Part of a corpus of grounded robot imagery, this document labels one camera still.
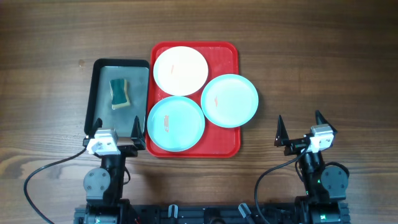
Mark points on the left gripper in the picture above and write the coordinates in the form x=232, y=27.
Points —
x=130, y=150

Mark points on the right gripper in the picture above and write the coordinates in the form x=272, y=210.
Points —
x=282, y=139

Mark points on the green yellow sponge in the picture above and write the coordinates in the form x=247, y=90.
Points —
x=119, y=93

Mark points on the teal plate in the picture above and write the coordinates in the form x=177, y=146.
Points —
x=175, y=123
x=229, y=101

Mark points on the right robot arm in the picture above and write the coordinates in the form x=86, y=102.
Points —
x=325, y=183

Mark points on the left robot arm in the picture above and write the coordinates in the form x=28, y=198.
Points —
x=104, y=185

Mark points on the black tray with water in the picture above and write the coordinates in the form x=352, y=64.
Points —
x=137, y=74

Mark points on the red plastic tray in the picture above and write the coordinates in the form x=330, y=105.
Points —
x=217, y=142

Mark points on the white round plate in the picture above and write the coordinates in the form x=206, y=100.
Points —
x=180, y=71

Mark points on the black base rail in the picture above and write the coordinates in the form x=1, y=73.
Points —
x=242, y=213

